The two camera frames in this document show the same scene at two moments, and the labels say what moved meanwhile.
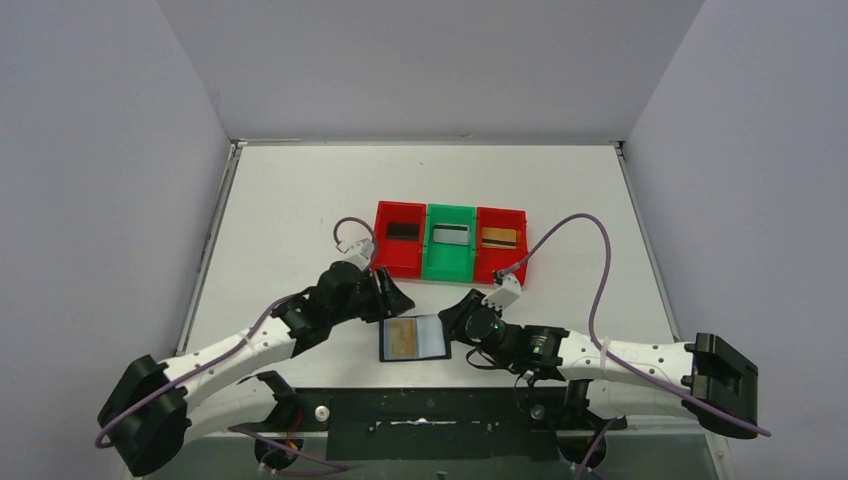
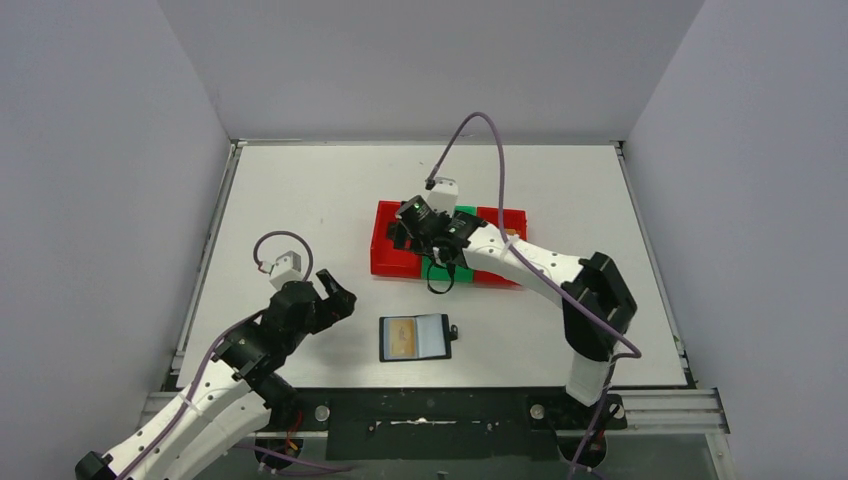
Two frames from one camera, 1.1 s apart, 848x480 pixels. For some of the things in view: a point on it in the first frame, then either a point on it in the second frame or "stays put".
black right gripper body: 504,360 → 420,245
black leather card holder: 413,338 stays put
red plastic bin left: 399,229 stays put
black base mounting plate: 439,425 stays put
